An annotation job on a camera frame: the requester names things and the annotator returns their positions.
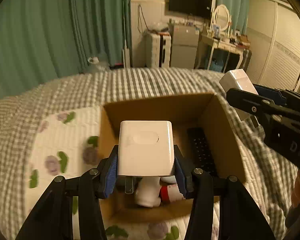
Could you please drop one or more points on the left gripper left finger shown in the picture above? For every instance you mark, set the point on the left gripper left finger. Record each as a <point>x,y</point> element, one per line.
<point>51,217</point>

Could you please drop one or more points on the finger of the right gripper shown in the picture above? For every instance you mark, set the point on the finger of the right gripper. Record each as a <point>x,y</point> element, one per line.
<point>250,103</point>

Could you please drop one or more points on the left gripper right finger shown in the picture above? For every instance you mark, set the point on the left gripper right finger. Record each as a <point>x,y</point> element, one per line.
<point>239,215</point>

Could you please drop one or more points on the white power adapter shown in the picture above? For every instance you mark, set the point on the white power adapter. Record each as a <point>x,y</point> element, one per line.
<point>146,149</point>
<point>238,79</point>

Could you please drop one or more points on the black remote control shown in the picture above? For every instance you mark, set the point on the black remote control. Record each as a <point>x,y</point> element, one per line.
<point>202,155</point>

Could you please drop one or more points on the white bottle red cap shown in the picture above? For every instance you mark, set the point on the white bottle red cap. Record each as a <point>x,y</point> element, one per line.
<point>169,191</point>

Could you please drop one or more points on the white cylindrical device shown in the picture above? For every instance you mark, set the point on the white cylindrical device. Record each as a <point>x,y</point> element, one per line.
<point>147,192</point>

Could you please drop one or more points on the open cardboard box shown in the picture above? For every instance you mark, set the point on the open cardboard box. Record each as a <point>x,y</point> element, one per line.
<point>183,111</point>

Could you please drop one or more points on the blue laundry basket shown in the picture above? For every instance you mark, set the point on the blue laundry basket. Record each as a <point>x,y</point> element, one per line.
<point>216,66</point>

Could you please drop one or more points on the white dressing table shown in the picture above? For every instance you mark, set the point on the white dressing table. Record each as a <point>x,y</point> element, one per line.
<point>234,56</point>

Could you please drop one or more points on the white louvered wardrobe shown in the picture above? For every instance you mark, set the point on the white louvered wardrobe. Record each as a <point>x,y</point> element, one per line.
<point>274,33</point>

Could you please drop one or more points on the white floral quilted mat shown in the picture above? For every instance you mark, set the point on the white floral quilted mat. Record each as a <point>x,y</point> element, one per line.
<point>66,145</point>

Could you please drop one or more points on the oval white vanity mirror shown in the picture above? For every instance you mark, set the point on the oval white vanity mirror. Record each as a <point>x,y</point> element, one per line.
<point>221,17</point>

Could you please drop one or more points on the grey mini fridge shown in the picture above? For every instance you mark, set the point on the grey mini fridge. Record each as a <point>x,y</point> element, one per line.
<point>184,46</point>

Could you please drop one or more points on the green curtain right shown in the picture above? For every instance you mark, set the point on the green curtain right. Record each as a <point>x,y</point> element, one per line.
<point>232,5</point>

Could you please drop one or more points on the green curtain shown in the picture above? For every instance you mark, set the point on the green curtain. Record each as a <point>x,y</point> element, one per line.
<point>232,5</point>
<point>42,40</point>

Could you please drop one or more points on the white suitcase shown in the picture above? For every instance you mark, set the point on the white suitcase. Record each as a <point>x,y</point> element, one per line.
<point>158,50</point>

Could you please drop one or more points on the clear water jug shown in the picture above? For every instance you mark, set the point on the clear water jug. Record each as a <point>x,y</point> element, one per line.
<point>97,65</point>

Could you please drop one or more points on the green curtain left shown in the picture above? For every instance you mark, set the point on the green curtain left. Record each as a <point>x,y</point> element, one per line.
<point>42,40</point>

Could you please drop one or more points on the black wall television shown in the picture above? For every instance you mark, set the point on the black wall television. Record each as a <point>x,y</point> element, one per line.
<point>199,8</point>

